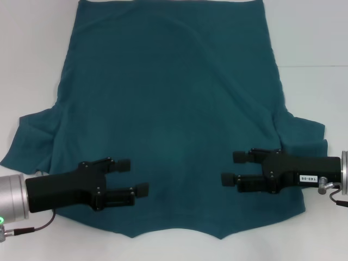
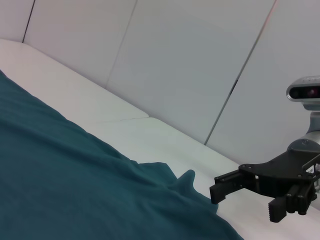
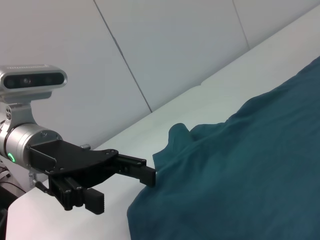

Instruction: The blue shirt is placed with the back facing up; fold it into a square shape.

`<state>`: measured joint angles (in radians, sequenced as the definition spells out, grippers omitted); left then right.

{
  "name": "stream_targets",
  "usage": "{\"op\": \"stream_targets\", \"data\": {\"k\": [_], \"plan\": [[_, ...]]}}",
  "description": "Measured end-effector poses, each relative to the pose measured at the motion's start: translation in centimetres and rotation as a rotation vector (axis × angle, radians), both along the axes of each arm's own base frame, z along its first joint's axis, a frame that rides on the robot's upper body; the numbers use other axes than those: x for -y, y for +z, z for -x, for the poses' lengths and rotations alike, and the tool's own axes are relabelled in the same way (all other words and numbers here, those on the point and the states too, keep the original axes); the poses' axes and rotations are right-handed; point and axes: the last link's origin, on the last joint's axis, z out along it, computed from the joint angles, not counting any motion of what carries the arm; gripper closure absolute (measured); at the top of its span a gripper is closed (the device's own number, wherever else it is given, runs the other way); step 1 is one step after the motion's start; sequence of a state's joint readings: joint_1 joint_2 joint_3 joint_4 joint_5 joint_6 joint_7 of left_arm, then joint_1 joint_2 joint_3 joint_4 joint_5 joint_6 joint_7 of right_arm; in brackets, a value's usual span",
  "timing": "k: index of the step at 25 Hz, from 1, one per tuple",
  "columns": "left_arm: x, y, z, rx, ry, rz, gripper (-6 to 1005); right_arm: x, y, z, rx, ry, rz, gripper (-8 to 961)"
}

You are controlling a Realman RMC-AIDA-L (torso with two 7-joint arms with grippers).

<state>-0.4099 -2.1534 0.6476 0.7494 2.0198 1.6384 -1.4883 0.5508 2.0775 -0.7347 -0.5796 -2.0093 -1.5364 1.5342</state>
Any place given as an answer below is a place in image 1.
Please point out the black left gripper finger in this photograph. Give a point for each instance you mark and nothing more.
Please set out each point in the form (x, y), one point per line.
(119, 197)
(123, 166)

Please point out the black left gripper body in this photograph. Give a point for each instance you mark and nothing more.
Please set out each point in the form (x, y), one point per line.
(62, 190)

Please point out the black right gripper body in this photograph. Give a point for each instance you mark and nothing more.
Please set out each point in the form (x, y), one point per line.
(288, 171)

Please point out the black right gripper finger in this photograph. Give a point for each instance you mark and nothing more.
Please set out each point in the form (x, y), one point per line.
(250, 185)
(240, 157)

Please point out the teal blue t-shirt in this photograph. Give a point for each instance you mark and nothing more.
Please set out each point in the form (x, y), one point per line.
(174, 95)

